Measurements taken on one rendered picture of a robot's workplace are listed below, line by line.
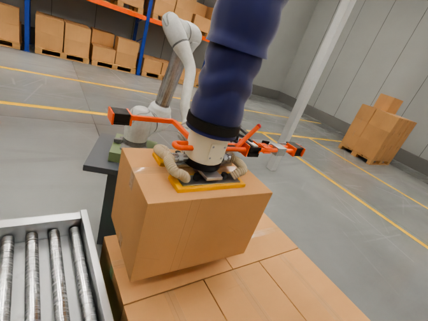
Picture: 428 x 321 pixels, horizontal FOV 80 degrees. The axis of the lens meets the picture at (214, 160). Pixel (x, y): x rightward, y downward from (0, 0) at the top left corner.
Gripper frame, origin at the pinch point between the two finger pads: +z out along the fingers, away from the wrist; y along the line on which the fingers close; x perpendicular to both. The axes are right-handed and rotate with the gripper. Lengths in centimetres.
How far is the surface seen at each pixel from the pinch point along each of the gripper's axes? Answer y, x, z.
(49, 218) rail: 60, 80, -33
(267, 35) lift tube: -47, 25, 12
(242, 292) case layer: 66, 0, 32
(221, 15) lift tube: -48, 38, 2
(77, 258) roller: 65, 70, -9
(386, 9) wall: -318, -922, -502
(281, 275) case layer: 66, -31, 32
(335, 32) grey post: -99, -241, -159
